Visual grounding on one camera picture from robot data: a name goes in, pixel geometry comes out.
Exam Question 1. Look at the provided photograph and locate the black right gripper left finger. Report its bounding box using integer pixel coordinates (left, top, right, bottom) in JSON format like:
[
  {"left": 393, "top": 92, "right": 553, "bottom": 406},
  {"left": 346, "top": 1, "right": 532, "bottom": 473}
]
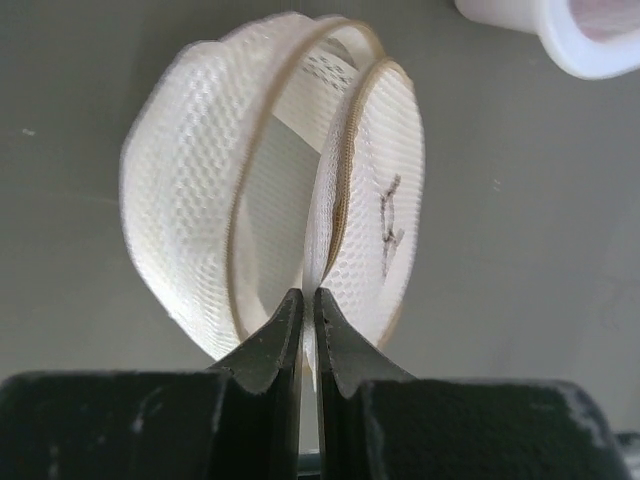
[{"left": 1, "top": 289, "right": 304, "bottom": 479}]

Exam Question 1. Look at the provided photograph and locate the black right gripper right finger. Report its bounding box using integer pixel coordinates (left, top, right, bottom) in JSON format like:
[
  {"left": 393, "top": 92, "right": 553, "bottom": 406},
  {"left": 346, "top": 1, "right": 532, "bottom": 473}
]
[{"left": 313, "top": 288, "right": 625, "bottom": 479}]

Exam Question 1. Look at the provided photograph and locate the white mesh laundry bag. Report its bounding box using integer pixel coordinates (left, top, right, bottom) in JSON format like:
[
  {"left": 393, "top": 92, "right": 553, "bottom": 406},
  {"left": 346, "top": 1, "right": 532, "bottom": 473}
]
[{"left": 119, "top": 11, "right": 426, "bottom": 361}]

